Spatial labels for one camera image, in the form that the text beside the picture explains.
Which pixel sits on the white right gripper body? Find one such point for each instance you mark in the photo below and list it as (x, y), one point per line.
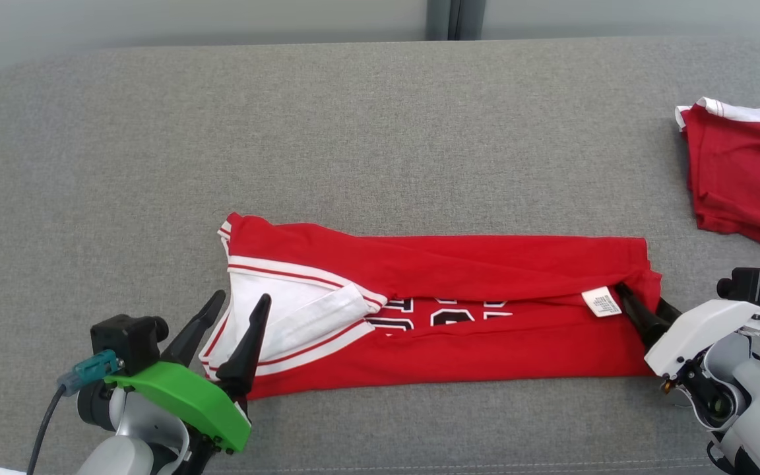
(703, 330)

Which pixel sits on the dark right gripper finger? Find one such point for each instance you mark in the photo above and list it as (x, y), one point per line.
(644, 323)
(670, 314)

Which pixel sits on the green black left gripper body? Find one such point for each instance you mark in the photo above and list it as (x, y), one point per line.
(189, 396)

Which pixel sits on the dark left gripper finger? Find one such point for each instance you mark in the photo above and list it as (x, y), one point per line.
(192, 336)
(248, 356)

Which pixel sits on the red white jersey shirt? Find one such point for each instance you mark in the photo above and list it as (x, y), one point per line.
(485, 264)
(743, 178)

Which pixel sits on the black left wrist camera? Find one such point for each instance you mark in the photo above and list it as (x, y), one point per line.
(126, 340)

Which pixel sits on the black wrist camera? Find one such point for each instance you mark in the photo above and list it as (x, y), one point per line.
(126, 340)
(753, 285)

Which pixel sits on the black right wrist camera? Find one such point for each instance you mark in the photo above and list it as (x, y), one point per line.
(753, 285)

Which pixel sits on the grey double partition post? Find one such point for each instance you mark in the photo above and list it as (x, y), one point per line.
(456, 18)

